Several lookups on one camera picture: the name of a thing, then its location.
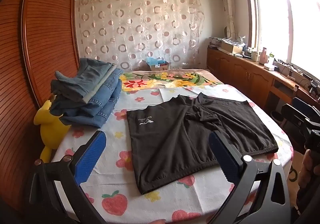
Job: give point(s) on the blue plastic bag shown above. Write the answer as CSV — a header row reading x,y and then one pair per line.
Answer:
x,y
153,60

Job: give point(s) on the floral blanket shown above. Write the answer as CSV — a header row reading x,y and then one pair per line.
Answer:
x,y
175,78

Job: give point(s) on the window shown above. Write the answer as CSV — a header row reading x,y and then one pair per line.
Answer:
x,y
275,26

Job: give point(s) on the beige wrapped pipe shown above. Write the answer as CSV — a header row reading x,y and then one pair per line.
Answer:
x,y
228,8

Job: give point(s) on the circle pattern curtain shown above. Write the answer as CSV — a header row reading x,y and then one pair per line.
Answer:
x,y
140,28

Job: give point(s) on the blue denim folded jeans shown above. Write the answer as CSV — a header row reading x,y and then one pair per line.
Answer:
x,y
105,104

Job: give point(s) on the light blue folded jeans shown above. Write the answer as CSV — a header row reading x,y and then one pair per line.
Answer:
x,y
82,81

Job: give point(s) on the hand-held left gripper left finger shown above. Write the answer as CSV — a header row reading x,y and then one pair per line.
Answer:
x,y
90,159

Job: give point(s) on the open cardboard box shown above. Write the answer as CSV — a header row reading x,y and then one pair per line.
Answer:
x,y
232,48

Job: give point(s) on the black waste bin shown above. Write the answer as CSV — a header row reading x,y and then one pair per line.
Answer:
x,y
277,119

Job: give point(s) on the white jar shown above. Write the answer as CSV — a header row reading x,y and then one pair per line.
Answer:
x,y
255,56

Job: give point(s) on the yellow plush toy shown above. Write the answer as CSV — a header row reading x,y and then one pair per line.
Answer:
x,y
51,131

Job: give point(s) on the strawberry print bed sheet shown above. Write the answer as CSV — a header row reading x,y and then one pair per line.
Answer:
x,y
112,189

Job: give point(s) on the pink bottle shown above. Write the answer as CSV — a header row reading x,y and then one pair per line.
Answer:
x,y
263,56

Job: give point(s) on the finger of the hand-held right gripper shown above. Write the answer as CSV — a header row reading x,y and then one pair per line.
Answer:
x,y
295,114
303,104

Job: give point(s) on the black pants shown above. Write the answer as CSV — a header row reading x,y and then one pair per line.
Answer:
x,y
170,139

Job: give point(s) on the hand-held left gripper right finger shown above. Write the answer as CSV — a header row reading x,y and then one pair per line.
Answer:
x,y
222,161

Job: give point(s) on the person's right hand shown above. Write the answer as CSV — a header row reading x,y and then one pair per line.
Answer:
x,y
309,169

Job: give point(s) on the wooden cabinet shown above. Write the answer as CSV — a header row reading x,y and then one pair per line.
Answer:
x,y
240,68

